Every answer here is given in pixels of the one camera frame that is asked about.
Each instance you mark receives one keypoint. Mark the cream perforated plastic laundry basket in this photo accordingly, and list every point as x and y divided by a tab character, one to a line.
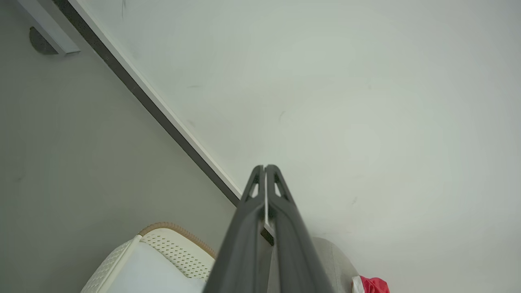
179	252

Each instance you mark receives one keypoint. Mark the white and black baseboard strip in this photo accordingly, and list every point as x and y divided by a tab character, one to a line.
154	101

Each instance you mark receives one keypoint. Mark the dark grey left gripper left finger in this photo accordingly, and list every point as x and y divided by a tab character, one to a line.
240	240

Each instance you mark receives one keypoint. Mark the red garment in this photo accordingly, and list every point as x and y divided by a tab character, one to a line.
374	285

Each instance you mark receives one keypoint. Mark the grey fabric sofa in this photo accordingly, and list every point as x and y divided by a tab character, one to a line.
333	264

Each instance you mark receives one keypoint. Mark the grey metal frame foot bar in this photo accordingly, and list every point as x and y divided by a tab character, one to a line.
49	24

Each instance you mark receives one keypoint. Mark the black round foot pad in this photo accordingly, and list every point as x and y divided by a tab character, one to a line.
40	44

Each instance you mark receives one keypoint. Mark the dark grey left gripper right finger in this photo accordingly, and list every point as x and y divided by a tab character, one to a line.
293	244

